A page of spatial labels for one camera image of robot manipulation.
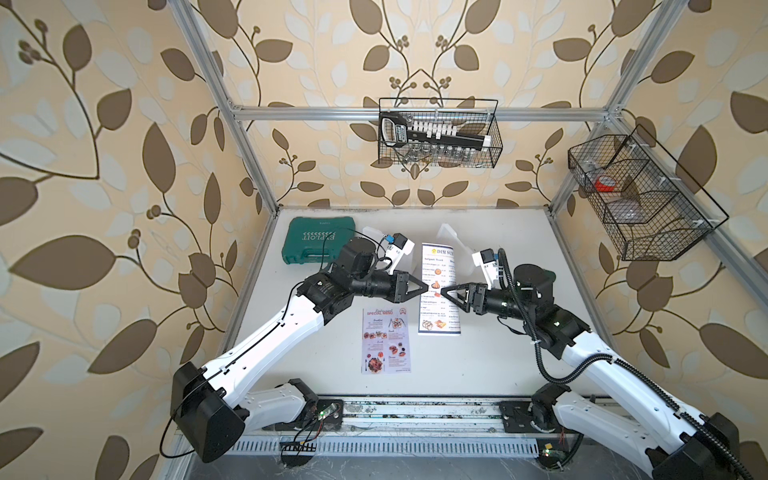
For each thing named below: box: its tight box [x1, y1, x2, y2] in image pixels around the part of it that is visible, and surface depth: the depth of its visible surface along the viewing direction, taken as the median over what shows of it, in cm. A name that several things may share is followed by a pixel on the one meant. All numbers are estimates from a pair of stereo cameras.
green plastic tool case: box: [282, 216, 356, 265], surface depth 108 cm
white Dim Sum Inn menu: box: [418, 243, 461, 335], surface depth 69 cm
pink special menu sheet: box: [361, 307, 411, 375], surface depth 88 cm
